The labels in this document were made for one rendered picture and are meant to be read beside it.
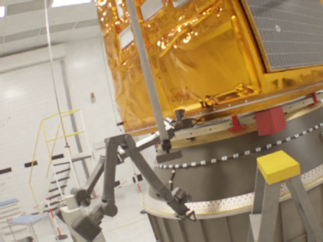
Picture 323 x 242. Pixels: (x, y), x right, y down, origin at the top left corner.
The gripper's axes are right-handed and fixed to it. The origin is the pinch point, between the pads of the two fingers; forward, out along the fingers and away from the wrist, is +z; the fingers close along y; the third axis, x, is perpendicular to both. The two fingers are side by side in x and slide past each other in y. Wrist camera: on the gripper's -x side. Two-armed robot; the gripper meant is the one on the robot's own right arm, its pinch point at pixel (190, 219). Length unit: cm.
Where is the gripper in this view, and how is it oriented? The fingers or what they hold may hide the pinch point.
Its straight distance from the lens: 187.3
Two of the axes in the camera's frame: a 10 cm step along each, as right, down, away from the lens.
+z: 6.2, 7.3, 2.8
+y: -5.4, 1.4, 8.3
